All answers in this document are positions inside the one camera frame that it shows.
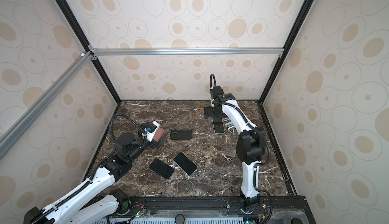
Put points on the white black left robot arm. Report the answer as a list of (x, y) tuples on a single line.
[(73, 207)]

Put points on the pink phone case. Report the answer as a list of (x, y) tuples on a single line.
[(158, 135)]

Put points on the black smartphone gold edge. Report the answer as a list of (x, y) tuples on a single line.
[(185, 163)]

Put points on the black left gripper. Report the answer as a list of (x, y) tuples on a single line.
[(154, 144)]

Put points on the dark blue smartphone left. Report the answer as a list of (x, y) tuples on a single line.
[(161, 168)]

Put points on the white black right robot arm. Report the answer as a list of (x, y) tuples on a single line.
[(251, 149)]

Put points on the black corner frame post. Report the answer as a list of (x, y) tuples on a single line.
[(306, 6), (82, 38)]

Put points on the black corner frame post right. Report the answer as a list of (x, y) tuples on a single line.
[(306, 6)]

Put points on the light blue white stapler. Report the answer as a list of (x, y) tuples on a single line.
[(230, 126)]

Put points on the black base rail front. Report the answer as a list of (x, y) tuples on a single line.
[(186, 210)]

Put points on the black corner frame post left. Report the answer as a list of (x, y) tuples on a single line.
[(82, 38)]

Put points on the light blue phone case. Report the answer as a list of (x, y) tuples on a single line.
[(218, 133)]

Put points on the black phone case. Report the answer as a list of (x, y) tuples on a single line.
[(176, 134)]

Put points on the silver aluminium rail back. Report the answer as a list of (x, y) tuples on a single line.
[(188, 51)]

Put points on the silver aluminium rail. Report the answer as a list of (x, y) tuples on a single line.
[(188, 51), (17, 130)]

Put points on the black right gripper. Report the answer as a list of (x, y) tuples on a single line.
[(208, 112)]

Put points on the silver aluminium rail left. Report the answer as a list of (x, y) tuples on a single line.
[(17, 130)]

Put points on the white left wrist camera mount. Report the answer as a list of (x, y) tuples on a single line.
[(150, 130)]

